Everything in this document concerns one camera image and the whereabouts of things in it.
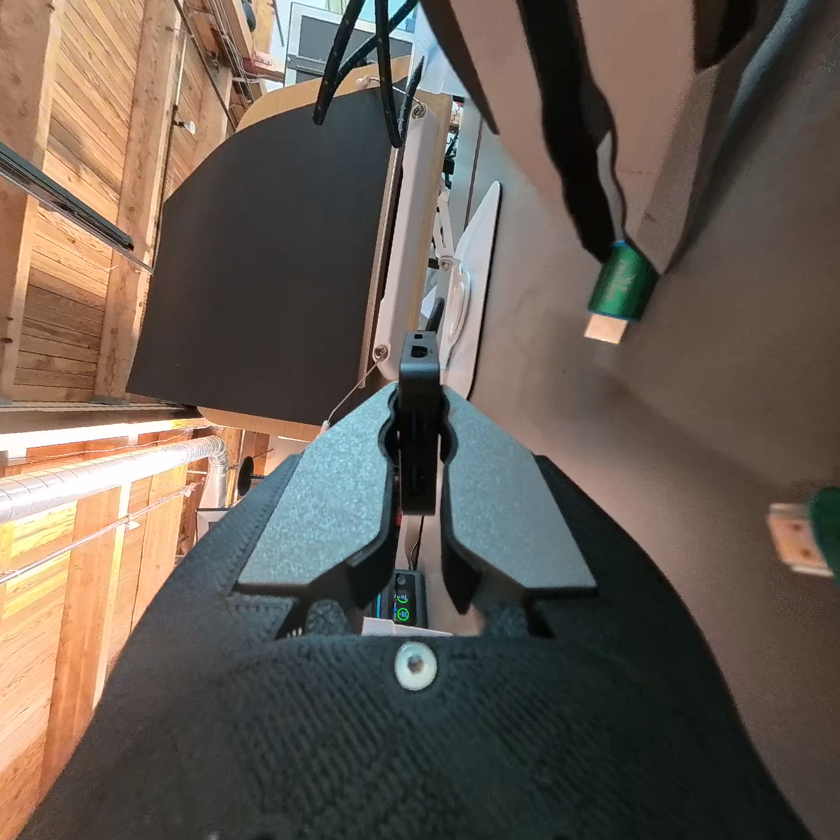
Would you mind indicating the wood framed monitor white stand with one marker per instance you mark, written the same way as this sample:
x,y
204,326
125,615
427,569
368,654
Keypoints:
x,y
262,262

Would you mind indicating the black port adapter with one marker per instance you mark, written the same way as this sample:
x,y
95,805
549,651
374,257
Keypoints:
x,y
418,426

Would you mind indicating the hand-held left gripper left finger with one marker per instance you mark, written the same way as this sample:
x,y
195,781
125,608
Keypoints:
x,y
321,505

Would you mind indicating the black power station lit display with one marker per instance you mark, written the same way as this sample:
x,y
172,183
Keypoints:
x,y
408,600

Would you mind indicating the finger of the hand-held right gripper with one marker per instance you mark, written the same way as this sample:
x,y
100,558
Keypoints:
x,y
499,52
649,131

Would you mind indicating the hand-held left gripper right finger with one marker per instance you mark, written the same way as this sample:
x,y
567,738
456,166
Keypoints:
x,y
518,512

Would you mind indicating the white framed background monitor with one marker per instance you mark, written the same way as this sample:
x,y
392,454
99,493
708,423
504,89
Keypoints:
x,y
315,39

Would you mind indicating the silver ventilation duct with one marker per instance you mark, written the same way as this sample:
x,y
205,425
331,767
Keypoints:
x,y
98,476

